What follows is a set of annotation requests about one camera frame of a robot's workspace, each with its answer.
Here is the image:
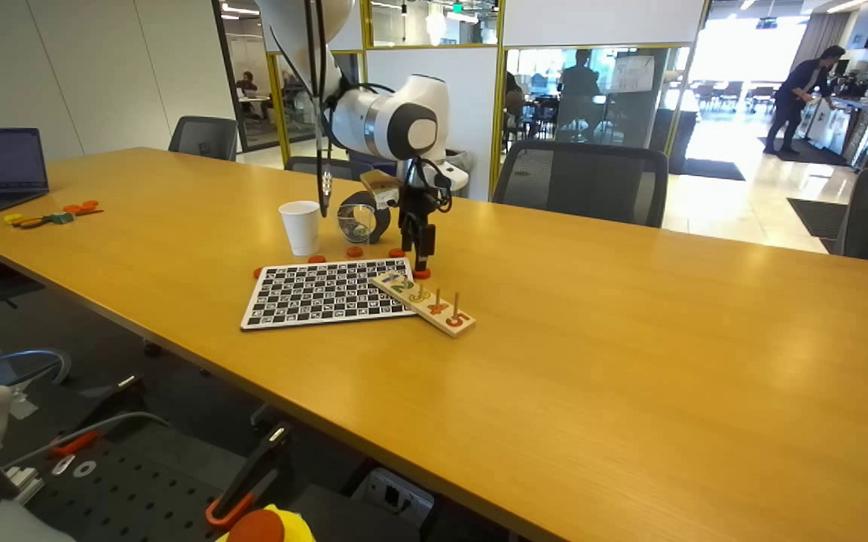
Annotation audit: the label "black office chair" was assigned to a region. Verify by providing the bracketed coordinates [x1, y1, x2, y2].
[493, 140, 669, 229]

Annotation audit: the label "checkered marker calibration board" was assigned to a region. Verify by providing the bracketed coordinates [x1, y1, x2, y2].
[242, 258, 410, 330]

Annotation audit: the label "black tape roll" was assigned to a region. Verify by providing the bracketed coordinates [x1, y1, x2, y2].
[336, 194, 392, 243]

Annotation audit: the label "red yellow emergency stop button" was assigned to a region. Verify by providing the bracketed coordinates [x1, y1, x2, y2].
[217, 506, 317, 542]

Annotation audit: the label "dark mesh office chair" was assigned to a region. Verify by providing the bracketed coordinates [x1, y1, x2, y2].
[170, 114, 239, 159]

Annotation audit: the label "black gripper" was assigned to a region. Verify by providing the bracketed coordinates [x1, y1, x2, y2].
[397, 159, 452, 270]

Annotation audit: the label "white paper cup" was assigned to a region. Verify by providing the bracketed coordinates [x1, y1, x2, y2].
[279, 199, 320, 256]

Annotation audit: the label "colourful toy pieces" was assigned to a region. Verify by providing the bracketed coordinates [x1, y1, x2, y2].
[4, 199, 101, 229]

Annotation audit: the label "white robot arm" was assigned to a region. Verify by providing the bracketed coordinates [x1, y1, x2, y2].
[256, 0, 468, 270]

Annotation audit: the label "person in white shirt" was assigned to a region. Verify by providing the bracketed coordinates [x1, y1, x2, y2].
[762, 44, 843, 153]

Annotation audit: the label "wooden number peg board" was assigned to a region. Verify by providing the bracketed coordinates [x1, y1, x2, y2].
[376, 270, 477, 336]

